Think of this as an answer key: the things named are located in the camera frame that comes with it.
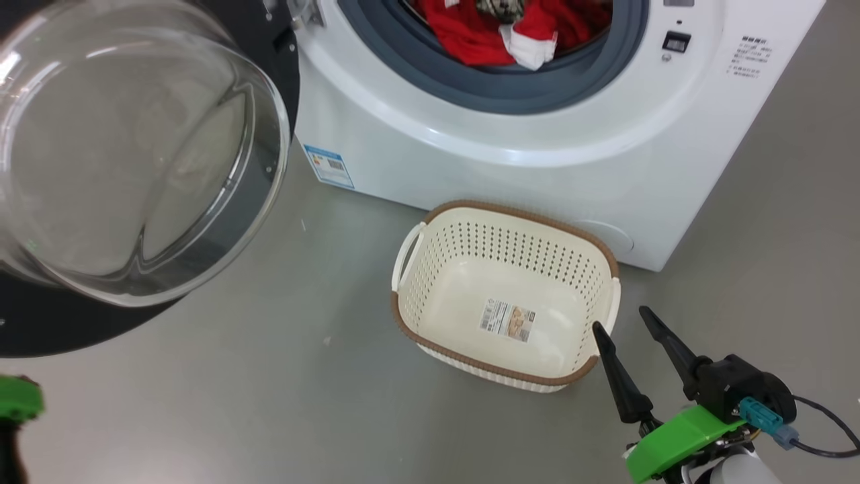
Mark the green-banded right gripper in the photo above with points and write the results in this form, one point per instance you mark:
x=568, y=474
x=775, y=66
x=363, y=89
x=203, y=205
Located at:
x=672, y=440

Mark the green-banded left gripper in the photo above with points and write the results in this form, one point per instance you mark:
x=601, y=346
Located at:
x=17, y=400

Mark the glass washing machine door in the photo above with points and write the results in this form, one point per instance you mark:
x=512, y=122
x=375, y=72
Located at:
x=134, y=148

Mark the red garment with white trim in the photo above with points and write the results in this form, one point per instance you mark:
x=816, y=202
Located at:
x=470, y=37

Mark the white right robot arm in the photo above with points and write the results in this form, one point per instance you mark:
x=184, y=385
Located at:
x=746, y=470

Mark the printed product label sticker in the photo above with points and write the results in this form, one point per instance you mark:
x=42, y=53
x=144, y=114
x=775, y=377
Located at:
x=507, y=320

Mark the cream perforated basket brown rim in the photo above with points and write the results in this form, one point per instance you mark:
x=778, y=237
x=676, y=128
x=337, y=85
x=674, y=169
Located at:
x=430, y=296

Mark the white front-load washing machine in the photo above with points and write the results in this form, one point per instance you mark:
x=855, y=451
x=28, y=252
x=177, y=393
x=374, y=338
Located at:
x=470, y=141

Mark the grey rubber door gasket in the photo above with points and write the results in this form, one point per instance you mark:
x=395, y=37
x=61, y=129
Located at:
x=510, y=91

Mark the black door latch socket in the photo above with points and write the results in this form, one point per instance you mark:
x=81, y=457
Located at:
x=676, y=42

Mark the round drain filter cover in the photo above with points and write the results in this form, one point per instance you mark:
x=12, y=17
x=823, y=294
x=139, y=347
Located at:
x=611, y=235

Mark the printed warning text label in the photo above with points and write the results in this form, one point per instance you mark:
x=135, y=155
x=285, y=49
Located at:
x=749, y=57

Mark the blue energy label sticker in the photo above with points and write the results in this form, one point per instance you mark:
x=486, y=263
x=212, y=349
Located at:
x=328, y=165

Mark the beige patterned cloth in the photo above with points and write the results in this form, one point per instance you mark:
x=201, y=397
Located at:
x=500, y=10

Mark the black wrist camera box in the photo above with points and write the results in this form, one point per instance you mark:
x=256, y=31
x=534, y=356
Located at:
x=746, y=380

